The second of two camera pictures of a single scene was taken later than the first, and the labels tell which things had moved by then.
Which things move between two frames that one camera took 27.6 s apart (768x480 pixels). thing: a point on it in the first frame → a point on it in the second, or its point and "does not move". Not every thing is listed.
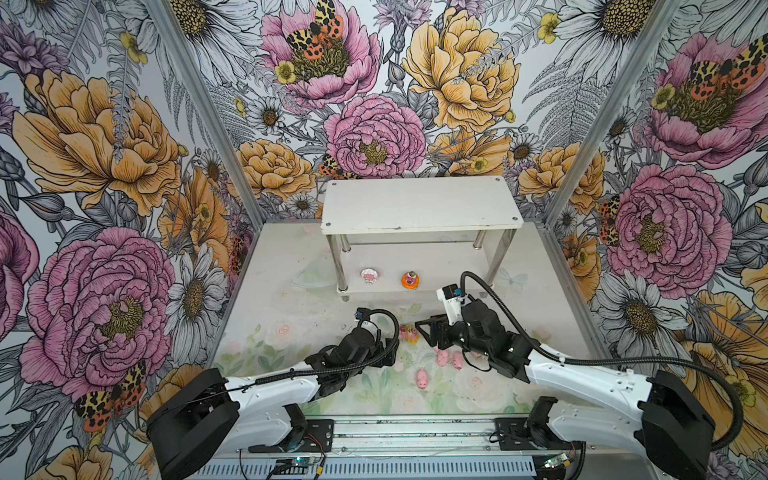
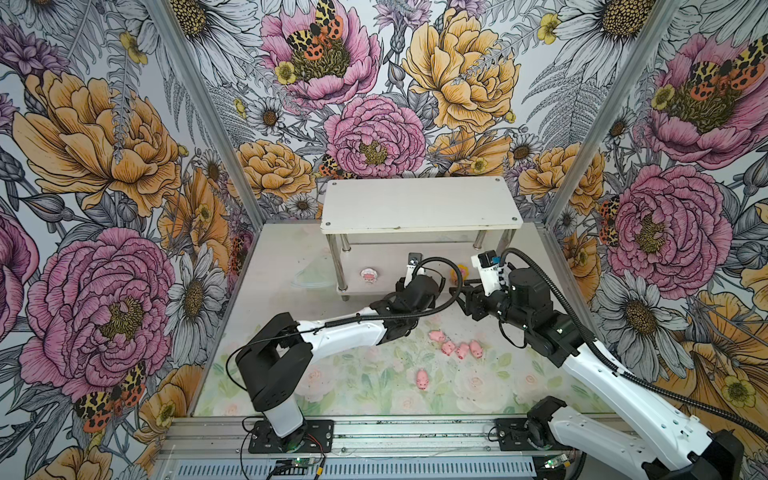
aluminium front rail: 422,440 does not move
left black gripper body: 375,360 → 399,285
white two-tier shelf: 417,234 does not move
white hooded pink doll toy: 369,275 does not move
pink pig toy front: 422,379 does not move
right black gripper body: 461,338 → 499,306
